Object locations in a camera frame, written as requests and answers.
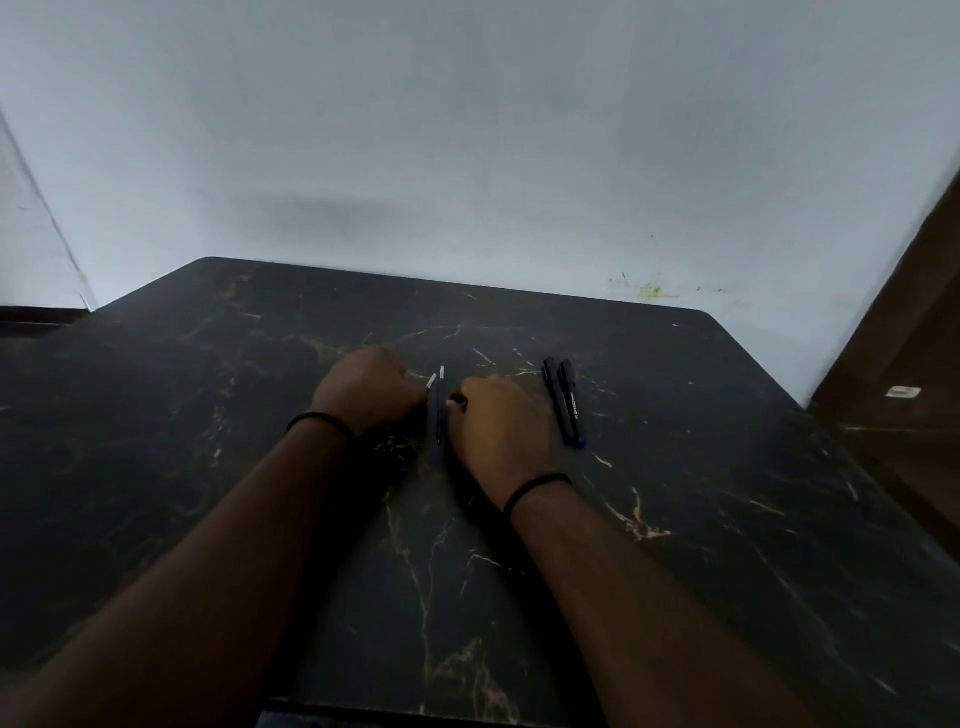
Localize person's left hand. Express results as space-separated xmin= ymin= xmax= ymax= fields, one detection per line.
xmin=310 ymin=346 xmax=429 ymax=438

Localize black pen with blue end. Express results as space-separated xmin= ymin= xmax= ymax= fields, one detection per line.
xmin=558 ymin=359 xmax=588 ymax=451

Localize person's left forearm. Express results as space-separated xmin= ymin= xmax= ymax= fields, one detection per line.
xmin=0 ymin=420 xmax=363 ymax=728

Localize brown wooden door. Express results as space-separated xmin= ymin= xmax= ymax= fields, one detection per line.
xmin=806 ymin=168 xmax=960 ymax=565

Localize black wristband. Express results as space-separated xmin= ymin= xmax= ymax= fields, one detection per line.
xmin=501 ymin=471 xmax=574 ymax=521
xmin=285 ymin=411 xmax=358 ymax=443

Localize person's right forearm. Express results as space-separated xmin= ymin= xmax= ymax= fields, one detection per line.
xmin=510 ymin=480 xmax=820 ymax=728

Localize person's right hand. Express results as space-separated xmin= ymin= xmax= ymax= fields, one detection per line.
xmin=446 ymin=374 xmax=569 ymax=507

